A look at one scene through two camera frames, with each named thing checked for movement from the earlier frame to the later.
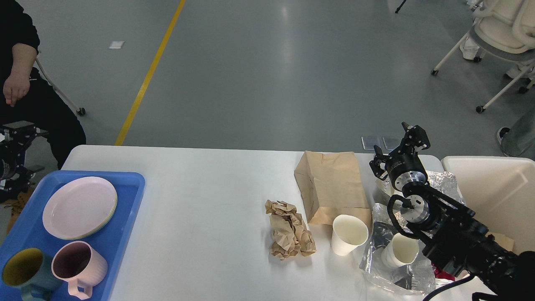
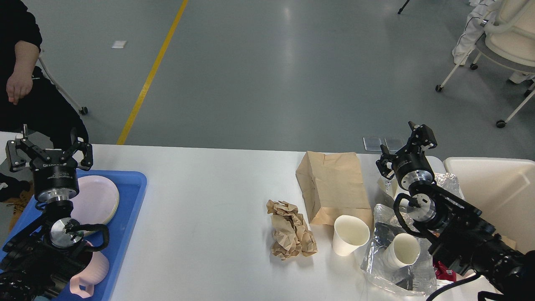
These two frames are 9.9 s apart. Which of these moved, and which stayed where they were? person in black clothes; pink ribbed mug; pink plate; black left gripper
Moved: black left gripper
Stayed: person in black clothes; pink ribbed mug; pink plate
